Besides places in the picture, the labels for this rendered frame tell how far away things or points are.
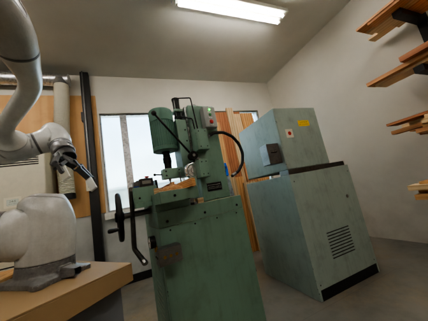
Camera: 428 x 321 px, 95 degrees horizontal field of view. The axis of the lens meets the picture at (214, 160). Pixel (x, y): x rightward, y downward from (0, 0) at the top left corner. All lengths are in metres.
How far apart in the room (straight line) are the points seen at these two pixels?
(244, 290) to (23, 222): 1.15
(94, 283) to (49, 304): 0.11
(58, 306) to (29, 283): 0.16
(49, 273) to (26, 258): 0.08
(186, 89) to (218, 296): 2.81
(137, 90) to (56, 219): 2.60
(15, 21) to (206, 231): 1.13
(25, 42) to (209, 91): 2.90
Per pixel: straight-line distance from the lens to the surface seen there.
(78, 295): 0.74
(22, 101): 0.97
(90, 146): 2.85
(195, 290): 1.29
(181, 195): 1.06
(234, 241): 1.36
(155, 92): 3.22
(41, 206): 0.83
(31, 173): 2.70
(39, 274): 0.84
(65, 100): 3.04
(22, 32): 0.78
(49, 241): 0.83
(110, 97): 3.17
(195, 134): 1.37
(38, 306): 0.69
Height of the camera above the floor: 0.84
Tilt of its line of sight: 9 degrees up
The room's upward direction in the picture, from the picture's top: 11 degrees counter-clockwise
